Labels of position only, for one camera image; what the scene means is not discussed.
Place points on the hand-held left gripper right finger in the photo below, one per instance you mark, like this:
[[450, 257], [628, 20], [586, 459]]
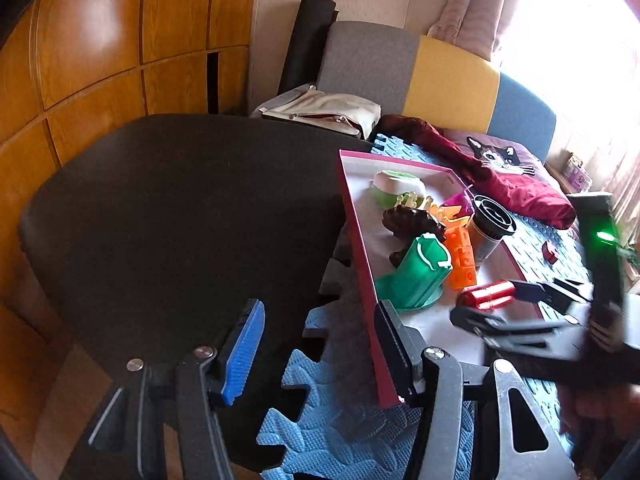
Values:
[[390, 340]]

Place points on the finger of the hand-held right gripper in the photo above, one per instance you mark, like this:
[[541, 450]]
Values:
[[525, 337], [555, 292]]

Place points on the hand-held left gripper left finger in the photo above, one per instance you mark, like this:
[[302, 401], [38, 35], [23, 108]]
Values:
[[245, 350]]

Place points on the red cylinder toy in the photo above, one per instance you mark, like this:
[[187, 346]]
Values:
[[487, 294]]

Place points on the clear cup with black lid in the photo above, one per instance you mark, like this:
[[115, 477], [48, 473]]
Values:
[[490, 225]]

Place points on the pink-rimmed white tray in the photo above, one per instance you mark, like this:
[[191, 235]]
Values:
[[365, 220]]

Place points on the small dark red block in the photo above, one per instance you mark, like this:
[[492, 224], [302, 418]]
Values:
[[551, 251]]

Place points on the green cylinder toy with base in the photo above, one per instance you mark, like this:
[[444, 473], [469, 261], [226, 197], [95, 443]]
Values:
[[420, 272]]

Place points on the orange block toy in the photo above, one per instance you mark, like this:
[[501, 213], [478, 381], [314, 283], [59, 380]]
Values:
[[462, 260]]

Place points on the small printed box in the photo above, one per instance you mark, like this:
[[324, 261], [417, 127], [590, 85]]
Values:
[[577, 172]]

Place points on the blue foam mat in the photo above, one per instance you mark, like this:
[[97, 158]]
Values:
[[340, 435]]

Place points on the dark red cloth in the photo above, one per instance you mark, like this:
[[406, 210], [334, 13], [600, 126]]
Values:
[[520, 190]]

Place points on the dark brown toy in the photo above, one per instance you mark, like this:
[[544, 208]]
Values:
[[412, 222]]

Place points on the magenta spool toy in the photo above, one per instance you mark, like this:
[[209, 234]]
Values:
[[460, 205]]

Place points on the yellow green translucent toy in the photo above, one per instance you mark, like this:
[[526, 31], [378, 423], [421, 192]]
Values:
[[412, 201]]

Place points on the purple cat pillow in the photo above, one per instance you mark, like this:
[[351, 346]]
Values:
[[500, 157]]

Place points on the green and white toy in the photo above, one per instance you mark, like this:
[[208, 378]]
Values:
[[397, 185]]

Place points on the beige cloth bag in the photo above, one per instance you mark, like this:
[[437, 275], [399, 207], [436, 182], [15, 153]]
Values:
[[330, 110]]

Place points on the grey yellow blue sofa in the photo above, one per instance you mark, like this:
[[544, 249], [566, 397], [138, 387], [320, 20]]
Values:
[[370, 65]]

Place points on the beige curtain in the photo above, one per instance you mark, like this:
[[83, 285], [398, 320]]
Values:
[[475, 5]]

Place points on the black rolled mat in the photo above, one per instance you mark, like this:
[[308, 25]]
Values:
[[305, 45]]

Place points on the wooden wardrobe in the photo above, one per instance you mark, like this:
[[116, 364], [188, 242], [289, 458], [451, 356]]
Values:
[[100, 60]]

